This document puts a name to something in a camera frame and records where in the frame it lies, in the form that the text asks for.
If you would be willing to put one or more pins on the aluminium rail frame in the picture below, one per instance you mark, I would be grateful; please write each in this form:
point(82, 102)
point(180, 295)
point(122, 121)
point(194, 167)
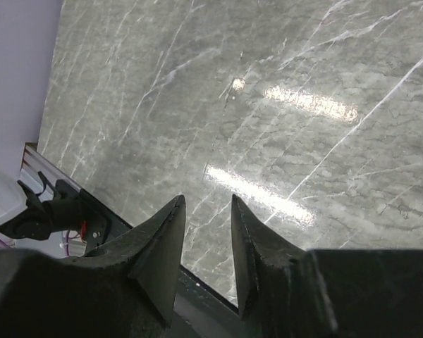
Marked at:
point(34, 163)

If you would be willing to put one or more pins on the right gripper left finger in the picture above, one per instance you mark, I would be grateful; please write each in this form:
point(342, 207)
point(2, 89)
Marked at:
point(41, 296)

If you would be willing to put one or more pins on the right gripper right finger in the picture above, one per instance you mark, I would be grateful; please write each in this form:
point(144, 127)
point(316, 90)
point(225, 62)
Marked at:
point(284, 291)

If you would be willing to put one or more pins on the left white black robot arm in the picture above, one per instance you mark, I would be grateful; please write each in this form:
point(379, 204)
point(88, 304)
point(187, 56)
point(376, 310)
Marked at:
point(35, 215)

